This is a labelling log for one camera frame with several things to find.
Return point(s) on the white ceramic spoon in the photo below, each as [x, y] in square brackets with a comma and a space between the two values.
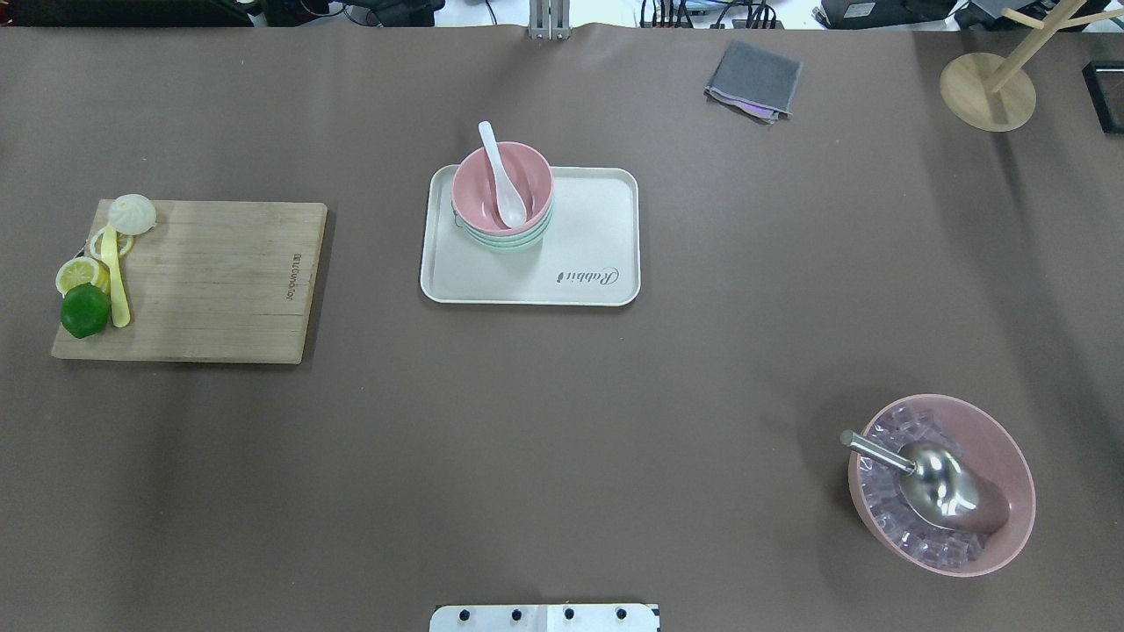
[509, 201]

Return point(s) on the green bowl stack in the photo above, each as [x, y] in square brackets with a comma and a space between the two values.
[512, 243]

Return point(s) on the pink bowl with ice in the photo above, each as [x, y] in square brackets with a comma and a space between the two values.
[980, 442]

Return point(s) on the white serving tray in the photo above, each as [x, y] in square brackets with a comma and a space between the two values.
[589, 255]

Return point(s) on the grey folded cloth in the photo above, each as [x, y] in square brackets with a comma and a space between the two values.
[756, 81]

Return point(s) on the white calibration plate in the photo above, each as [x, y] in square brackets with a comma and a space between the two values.
[547, 617]

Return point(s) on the bamboo cutting board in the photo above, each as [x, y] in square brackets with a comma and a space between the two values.
[215, 282]

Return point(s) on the metal ice scoop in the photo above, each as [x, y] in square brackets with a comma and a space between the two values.
[938, 486]

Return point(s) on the white toy steamed bun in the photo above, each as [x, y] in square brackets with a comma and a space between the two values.
[132, 214]

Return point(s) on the lemon slice under knife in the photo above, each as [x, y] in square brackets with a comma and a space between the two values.
[124, 242]

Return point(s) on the yellow plastic knife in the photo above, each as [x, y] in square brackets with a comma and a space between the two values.
[121, 315]

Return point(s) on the green toy lime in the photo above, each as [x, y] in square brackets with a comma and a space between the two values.
[85, 311]

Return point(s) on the wooden mug tree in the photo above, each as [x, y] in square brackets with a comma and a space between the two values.
[992, 92]

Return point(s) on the lemon half toy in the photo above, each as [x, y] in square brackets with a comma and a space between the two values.
[82, 270]

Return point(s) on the aluminium frame post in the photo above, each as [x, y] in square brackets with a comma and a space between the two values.
[550, 19]

